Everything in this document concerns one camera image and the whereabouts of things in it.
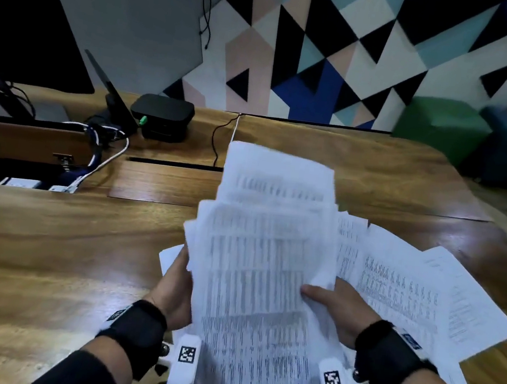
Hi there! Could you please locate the person's left hand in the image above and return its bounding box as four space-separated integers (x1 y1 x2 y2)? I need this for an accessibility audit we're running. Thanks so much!
141 241 201 334

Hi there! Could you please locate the person's right hand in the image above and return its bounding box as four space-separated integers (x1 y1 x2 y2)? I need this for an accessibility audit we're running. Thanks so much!
294 274 386 352

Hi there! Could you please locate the stack of printed paper sheets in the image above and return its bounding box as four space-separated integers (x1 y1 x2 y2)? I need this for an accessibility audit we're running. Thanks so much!
166 136 379 384

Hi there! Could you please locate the person's left forearm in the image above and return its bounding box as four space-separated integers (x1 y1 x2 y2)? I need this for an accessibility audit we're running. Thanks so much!
30 328 138 384

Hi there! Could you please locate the printed paper sheet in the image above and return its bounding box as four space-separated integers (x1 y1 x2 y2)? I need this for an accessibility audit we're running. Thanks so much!
156 241 185 279
410 244 507 368
333 221 497 384
329 210 371 286

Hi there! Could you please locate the black left wrist band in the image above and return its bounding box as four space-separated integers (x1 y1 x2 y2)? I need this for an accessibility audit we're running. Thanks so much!
92 295 171 384

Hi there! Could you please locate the black wrist band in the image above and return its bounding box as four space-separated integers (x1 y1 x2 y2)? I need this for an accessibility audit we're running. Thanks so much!
350 317 444 384
92 295 171 384

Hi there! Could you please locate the black right wrist band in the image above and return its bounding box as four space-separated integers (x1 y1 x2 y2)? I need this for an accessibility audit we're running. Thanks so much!
350 317 444 384

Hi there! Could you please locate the black router box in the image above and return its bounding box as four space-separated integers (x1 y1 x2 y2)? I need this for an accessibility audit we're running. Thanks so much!
127 91 196 146

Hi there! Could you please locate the black tablet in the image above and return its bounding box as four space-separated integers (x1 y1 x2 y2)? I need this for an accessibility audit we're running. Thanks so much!
75 48 147 139

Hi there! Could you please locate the white power strip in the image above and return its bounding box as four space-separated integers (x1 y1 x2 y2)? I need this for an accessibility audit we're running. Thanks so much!
0 175 45 191

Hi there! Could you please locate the green ottoman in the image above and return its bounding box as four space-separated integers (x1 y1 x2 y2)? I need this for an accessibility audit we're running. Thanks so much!
388 92 496 171

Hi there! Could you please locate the black monitor stand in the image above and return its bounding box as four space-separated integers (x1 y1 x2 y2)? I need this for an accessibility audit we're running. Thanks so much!
0 56 77 126

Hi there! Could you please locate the black computer monitor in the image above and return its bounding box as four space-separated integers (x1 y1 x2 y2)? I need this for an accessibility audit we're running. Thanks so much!
0 0 106 96

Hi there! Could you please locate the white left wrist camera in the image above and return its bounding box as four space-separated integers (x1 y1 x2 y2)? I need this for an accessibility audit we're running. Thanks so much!
165 332 203 384

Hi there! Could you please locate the thin black cable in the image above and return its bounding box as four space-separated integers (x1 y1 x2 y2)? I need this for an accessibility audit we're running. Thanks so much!
208 112 241 170

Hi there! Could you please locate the thick white cable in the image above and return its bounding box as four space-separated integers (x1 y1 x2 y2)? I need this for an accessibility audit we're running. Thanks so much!
54 120 132 199

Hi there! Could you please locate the blue cable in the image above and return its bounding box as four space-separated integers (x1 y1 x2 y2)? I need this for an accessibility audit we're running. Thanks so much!
60 128 106 187

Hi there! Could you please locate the wooden cable tray lid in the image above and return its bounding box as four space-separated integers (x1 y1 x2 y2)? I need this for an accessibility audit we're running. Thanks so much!
0 122 98 170

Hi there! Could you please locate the black hanging cable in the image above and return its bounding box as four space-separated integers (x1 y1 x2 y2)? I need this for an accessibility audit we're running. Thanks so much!
195 0 216 51

